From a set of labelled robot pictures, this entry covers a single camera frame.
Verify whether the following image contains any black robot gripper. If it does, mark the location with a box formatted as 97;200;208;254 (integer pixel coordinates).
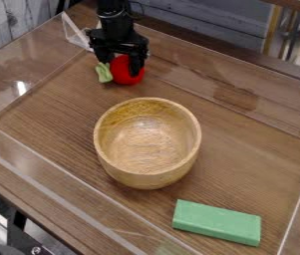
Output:
85;29;150;77

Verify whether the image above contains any red plush fruit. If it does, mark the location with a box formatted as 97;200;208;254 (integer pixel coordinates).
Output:
95;55;144;86

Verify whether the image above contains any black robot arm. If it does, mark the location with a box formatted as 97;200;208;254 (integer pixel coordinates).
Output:
85;0;150;77

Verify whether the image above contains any wooden bowl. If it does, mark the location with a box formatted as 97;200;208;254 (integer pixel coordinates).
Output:
93;98;202;190

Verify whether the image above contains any wooden chair in background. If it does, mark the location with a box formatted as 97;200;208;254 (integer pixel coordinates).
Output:
261;0;300;62

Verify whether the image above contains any green rectangular block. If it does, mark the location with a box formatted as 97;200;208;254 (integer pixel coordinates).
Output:
171;199;261;247

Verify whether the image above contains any black table leg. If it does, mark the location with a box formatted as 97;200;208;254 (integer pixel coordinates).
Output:
6;210;53;255

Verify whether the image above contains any clear acrylic corner bracket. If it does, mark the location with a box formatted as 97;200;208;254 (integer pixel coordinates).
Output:
60;12;92;52

